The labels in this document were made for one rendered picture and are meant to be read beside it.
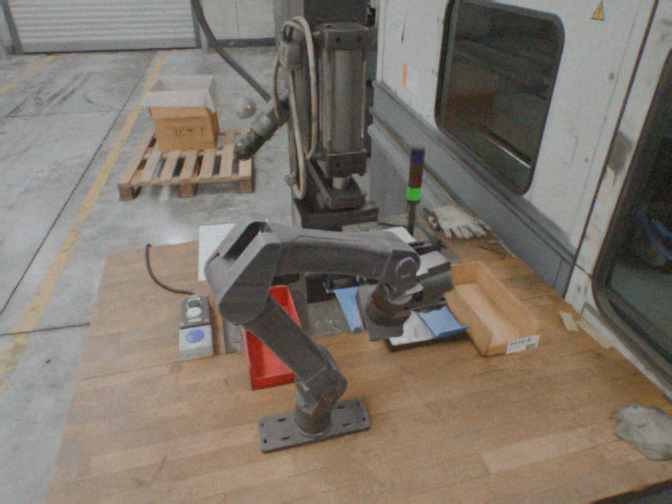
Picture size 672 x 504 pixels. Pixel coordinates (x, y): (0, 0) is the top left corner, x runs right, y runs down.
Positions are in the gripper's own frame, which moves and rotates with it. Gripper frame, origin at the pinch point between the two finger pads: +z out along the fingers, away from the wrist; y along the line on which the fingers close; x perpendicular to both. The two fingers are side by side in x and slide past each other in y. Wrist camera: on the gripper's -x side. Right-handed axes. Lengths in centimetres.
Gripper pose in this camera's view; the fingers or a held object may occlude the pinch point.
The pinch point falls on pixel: (369, 326)
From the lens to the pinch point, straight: 96.6
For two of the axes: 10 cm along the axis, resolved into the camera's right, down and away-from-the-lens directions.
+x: -9.7, 1.2, -2.3
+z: -1.6, 4.5, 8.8
